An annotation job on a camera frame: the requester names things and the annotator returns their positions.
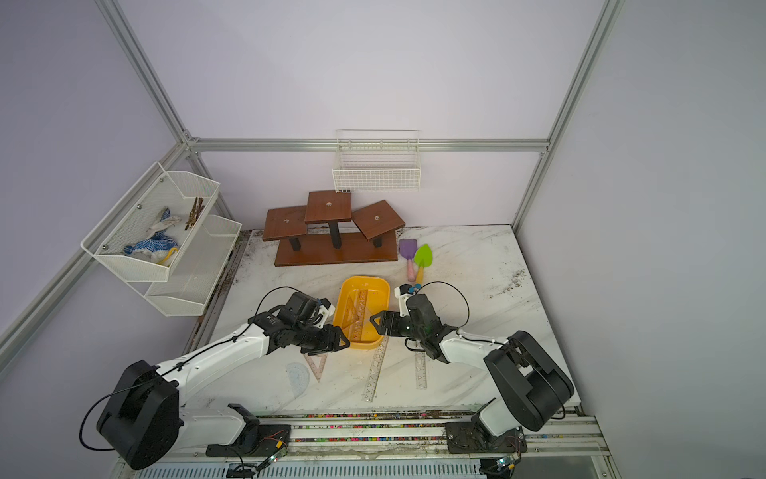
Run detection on blue white cloth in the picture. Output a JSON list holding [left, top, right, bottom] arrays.
[[123, 207, 182, 265]]

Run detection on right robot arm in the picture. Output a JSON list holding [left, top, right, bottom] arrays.
[[370, 293, 576, 438]]

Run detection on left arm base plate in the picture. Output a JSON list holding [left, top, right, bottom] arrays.
[[205, 424, 291, 459]]

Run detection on brown wooden tiered stand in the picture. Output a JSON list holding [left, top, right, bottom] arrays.
[[261, 190, 406, 267]]

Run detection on white mesh bin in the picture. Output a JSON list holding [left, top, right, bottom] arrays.
[[145, 215, 241, 317], [81, 163, 219, 283]]

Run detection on brown clothespins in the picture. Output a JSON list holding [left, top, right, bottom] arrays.
[[185, 197, 205, 231]]

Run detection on short clear stencil ruler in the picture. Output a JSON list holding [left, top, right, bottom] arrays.
[[415, 351, 428, 389]]

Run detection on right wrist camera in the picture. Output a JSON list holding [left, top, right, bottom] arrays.
[[394, 283, 419, 317]]

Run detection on yellow plastic storage box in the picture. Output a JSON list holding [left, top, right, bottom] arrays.
[[333, 275, 391, 350]]

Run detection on blue clear protractor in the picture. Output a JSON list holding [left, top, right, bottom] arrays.
[[285, 362, 310, 398]]

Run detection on lower white mesh bin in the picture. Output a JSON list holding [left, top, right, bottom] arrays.
[[145, 215, 241, 317]]

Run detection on small pink set square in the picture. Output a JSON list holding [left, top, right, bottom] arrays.
[[303, 354, 328, 382]]

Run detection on purple toy shovel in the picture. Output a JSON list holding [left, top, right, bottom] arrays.
[[398, 239, 418, 283]]

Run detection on long pink stencil ruler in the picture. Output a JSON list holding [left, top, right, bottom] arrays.
[[349, 289, 368, 342]]

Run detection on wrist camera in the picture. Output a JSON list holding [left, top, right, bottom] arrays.
[[314, 299, 335, 329], [394, 283, 419, 317]]

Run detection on upper white mesh bin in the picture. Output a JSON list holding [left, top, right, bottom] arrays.
[[81, 163, 219, 283]]

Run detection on yellow item in bin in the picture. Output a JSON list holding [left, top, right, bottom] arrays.
[[160, 247, 179, 267]]

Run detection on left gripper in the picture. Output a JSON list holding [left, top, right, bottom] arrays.
[[293, 322, 350, 356]]

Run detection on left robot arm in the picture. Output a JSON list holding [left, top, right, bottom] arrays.
[[96, 291, 350, 470]]

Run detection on long clear stencil ruler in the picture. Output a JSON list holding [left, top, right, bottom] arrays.
[[362, 336, 389, 402]]

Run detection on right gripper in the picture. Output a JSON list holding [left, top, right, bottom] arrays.
[[371, 310, 427, 340]]

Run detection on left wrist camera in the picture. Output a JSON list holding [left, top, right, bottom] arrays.
[[314, 299, 335, 329]]

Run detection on green toy trowel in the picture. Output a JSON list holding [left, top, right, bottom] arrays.
[[413, 245, 433, 285]]

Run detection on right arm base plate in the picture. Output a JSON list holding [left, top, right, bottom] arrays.
[[445, 421, 528, 454]]

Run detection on white wire wall basket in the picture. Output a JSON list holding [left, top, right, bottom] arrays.
[[332, 129, 422, 193]]

